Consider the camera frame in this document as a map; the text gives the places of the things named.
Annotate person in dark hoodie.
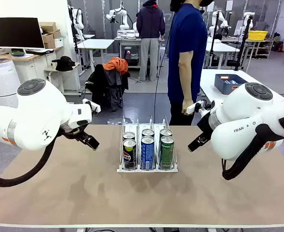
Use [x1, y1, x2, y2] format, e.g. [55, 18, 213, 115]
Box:
[136, 0, 166, 82]

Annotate white background table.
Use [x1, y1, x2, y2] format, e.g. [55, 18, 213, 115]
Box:
[205, 42, 241, 70]

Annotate white background desk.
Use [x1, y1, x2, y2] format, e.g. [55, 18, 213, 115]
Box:
[77, 38, 115, 71]

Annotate arm black cable bundle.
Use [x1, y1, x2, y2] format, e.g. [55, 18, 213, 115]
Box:
[221, 112, 284, 181]
[0, 139, 57, 188]

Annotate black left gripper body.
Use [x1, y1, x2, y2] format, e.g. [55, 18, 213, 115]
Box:
[58, 123, 89, 141]

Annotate blue plastic bin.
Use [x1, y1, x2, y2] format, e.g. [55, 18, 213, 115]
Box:
[214, 73, 249, 95]

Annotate thin black pole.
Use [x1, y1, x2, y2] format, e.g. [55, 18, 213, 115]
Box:
[211, 11, 221, 70]

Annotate clear white can dispenser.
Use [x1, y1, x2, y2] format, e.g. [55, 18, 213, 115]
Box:
[116, 115, 179, 174]

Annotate black Pepsi can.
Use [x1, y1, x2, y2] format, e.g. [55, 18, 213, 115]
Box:
[122, 139, 137, 170]
[122, 131, 136, 142]

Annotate orange jacket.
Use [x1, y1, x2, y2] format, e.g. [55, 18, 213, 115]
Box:
[102, 57, 129, 75]

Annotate right arm black cable bundle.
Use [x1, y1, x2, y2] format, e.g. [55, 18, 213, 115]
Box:
[221, 112, 284, 181]

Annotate black hat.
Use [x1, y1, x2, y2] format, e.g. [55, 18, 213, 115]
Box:
[52, 56, 76, 72]

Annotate black computer monitor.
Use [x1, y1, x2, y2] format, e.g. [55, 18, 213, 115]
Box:
[0, 17, 45, 49]

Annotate black keyboard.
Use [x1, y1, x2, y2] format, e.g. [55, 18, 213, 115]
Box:
[26, 48, 55, 55]

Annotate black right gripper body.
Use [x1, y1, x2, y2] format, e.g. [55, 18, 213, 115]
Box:
[196, 113, 215, 140]

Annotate person's right forearm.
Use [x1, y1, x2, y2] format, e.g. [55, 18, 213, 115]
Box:
[178, 51, 195, 102]

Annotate yellow plastic crate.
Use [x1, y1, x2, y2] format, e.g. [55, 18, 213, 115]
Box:
[248, 30, 269, 41]

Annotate black tripod stand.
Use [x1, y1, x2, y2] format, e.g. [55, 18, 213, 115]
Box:
[233, 14, 254, 72]

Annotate small white side table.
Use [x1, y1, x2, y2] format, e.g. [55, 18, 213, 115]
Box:
[44, 62, 83, 97]

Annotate left arm black cable bundle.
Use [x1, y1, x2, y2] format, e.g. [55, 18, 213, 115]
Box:
[0, 139, 57, 188]

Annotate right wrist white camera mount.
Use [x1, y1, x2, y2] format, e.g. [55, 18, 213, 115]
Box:
[186, 100, 217, 116]

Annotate wooden shelf rack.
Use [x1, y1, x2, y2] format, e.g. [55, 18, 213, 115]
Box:
[245, 38, 274, 59]

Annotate white cylindrical air purifier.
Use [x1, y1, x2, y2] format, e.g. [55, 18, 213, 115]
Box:
[0, 58, 22, 109]

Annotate thin black hanging cable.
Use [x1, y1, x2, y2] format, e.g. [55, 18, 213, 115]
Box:
[153, 14, 174, 117]

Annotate person's right hand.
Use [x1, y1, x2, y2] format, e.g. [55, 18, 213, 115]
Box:
[182, 98, 196, 116]

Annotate large white table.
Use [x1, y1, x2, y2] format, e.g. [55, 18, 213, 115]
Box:
[199, 69, 284, 104]

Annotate chair draped with dark jacket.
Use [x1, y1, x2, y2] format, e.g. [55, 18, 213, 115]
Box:
[85, 64, 130, 112]

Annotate person in blue shirt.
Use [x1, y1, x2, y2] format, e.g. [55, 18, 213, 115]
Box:
[167, 0, 215, 126]

